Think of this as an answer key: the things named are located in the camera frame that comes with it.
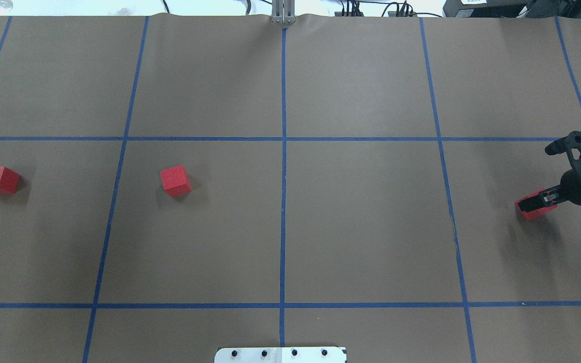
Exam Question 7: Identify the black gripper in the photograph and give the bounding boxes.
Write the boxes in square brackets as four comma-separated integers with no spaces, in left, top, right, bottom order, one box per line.
[516,169,581,213]

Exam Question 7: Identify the black box with label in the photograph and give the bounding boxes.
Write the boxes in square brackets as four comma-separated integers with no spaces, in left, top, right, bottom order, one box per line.
[443,1,528,18]

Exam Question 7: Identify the brown paper mat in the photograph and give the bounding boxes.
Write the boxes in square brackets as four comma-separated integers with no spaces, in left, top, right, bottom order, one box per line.
[0,14,581,362]

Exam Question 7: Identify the aluminium frame post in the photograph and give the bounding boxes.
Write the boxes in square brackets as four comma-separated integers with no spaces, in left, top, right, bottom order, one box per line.
[270,0,297,25]

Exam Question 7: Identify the white pedestal column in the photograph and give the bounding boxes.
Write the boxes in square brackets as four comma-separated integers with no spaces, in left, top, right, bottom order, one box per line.
[214,346,347,362]

